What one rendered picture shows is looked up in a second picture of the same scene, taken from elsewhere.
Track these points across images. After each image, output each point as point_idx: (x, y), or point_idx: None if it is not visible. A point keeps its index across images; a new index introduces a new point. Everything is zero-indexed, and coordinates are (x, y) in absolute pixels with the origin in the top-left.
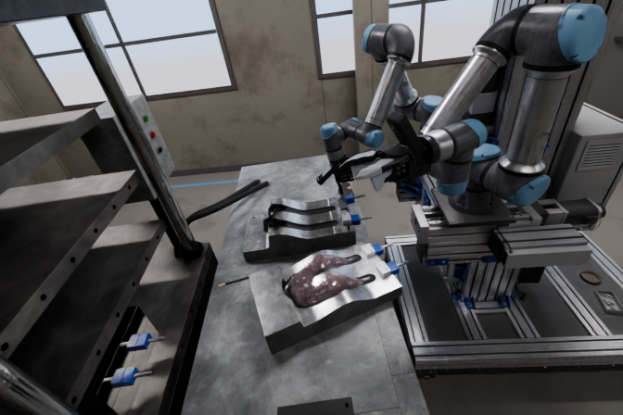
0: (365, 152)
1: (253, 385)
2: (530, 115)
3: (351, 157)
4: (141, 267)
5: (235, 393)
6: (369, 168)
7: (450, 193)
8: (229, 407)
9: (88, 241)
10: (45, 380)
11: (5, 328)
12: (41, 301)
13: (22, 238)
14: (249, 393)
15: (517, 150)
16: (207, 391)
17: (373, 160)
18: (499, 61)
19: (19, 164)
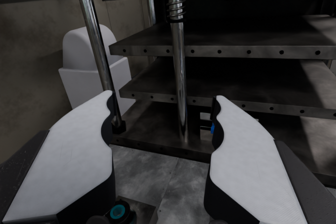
0: (286, 174)
1: (189, 203)
2: None
3: (240, 112)
4: (290, 109)
5: (189, 190)
6: (93, 104)
7: None
8: (182, 185)
9: (269, 52)
10: (206, 89)
11: (198, 45)
12: (217, 52)
13: (272, 34)
14: (185, 199)
15: None
16: (198, 173)
17: (204, 200)
18: None
19: None
